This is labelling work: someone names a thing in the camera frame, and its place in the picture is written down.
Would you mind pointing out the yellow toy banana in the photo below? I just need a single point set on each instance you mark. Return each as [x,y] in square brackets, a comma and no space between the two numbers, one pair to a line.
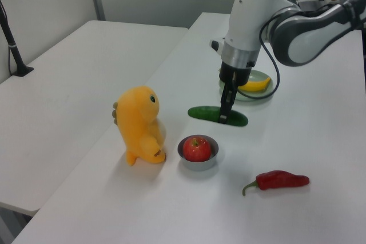
[254,86]

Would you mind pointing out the red toy apple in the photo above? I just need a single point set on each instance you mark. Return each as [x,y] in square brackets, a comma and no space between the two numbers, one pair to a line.
[197,148]

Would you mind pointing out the pale green plate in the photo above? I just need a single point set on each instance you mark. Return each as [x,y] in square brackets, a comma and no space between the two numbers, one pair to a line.
[258,76]

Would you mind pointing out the small metal bowl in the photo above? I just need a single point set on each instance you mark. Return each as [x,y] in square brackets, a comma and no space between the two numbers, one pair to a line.
[197,167]

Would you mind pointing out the white side table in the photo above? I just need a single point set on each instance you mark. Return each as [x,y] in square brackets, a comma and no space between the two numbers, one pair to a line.
[71,69]

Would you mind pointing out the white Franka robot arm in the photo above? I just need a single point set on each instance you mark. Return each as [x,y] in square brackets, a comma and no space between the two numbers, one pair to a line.
[248,12]

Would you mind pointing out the black pole with clamp base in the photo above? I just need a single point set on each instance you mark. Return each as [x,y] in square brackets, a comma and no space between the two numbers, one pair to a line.
[14,52]

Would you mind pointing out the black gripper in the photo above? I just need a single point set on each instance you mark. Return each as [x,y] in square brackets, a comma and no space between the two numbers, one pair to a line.
[233,74]

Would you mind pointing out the orange plush dinosaur toy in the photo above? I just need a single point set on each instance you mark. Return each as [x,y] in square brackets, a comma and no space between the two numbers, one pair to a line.
[137,118]

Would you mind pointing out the red toy chili pepper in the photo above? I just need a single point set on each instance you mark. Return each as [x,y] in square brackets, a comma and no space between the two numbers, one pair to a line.
[277,179]

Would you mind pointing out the green toy cucumber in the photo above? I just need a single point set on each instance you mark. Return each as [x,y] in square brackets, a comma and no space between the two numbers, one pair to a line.
[204,112]

